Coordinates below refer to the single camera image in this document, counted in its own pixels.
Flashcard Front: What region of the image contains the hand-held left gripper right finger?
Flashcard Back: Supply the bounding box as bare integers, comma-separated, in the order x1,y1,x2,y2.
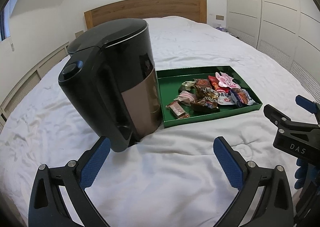
213,136,294,227

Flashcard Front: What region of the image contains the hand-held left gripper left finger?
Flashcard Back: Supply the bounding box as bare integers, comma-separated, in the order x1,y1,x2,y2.
28,136,111,227

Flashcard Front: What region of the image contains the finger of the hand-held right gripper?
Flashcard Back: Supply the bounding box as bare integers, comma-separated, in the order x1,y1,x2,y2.
263,104,300,132
295,95,320,125

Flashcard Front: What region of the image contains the silver and blue snack packet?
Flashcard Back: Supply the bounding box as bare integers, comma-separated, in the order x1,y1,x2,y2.
230,87,256,107

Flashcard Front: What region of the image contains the red and white snack packet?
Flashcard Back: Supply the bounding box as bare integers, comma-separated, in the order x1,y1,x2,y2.
208,75,236,106

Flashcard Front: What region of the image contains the dark brown snack packet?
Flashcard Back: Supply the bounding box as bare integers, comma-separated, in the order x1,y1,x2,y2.
191,87,221,113

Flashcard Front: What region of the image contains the pink cartoon character packet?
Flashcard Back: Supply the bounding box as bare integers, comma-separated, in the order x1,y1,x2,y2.
216,71,238,88

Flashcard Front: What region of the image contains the clear red-ended snack packet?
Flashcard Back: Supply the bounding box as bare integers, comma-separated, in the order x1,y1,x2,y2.
166,101,191,120

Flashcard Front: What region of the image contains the pink striped snack packet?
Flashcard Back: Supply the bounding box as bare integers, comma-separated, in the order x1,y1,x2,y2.
175,91,198,105

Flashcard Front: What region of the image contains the red-brown snack packet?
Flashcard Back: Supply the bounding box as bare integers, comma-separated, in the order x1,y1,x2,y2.
195,78,213,93

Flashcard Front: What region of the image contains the olive green snack packet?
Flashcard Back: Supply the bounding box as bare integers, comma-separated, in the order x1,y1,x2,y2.
181,80,198,93

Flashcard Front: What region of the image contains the green tray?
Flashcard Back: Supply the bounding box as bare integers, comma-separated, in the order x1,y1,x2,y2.
155,65,263,129

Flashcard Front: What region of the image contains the person's right hand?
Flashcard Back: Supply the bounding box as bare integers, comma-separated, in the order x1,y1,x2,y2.
294,158,313,191

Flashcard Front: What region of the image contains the white wardrobe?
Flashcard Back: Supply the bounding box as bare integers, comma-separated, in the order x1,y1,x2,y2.
224,0,320,89

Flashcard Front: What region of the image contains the black and bronze electric kettle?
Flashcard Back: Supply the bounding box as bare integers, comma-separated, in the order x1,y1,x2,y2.
58,18,162,153

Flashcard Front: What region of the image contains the wooden headboard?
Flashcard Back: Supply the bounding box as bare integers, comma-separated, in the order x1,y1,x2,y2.
84,0,208,30

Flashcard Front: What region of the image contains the window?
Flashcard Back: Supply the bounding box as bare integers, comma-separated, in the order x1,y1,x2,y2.
0,0,28,41

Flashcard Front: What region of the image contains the beige slatted wall cabinet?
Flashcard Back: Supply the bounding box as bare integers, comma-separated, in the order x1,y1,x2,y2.
0,42,69,124

